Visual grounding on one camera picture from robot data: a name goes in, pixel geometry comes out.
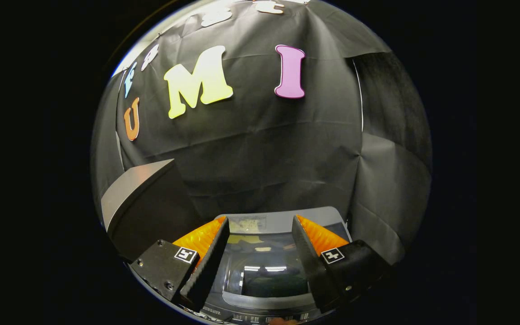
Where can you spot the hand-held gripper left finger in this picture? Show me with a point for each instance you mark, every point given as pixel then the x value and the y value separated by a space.
pixel 210 266

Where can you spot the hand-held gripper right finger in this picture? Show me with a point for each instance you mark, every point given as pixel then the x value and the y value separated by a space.
pixel 309 266

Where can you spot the black backdrop cloth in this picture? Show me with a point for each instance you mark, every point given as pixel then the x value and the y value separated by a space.
pixel 260 153

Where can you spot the dark washing machine lid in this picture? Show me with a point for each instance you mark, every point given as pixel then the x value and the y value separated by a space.
pixel 264 271

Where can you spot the grey washing machine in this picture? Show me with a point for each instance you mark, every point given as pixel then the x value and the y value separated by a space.
pixel 260 317

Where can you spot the grey cabinet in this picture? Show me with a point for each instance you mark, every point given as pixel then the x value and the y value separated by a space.
pixel 151 212

